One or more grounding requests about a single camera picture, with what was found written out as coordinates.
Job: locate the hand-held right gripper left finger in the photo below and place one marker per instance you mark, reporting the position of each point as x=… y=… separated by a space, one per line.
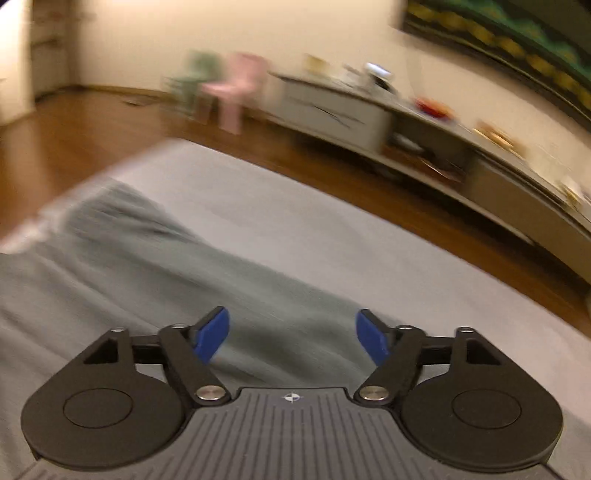
x=213 y=333

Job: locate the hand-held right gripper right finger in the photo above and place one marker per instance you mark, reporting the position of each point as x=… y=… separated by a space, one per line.
x=371 y=336

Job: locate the grey knitted garment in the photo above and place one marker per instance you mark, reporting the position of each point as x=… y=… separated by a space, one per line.
x=194 y=267

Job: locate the long low sideboard cabinet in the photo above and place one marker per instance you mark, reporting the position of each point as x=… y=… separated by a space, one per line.
x=341 y=115

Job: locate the red fruit plate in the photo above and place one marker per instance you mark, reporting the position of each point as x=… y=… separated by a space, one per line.
x=431 y=107

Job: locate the gold ornament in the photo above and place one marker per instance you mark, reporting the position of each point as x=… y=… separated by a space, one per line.
x=496 y=134

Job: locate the pink plastic chair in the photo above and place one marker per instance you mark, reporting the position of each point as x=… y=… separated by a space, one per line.
x=235 y=87

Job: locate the gold gift box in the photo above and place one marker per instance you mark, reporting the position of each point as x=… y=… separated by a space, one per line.
x=573 y=190

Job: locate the green plastic chair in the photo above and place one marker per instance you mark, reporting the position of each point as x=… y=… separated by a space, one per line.
x=189 y=78

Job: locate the spare hand-held gripper device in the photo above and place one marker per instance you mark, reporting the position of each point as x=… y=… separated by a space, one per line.
x=378 y=76

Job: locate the gold cup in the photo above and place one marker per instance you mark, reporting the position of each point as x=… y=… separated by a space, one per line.
x=314 y=62

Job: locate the dark framed wall painting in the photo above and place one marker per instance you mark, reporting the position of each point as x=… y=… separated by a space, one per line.
x=508 y=41

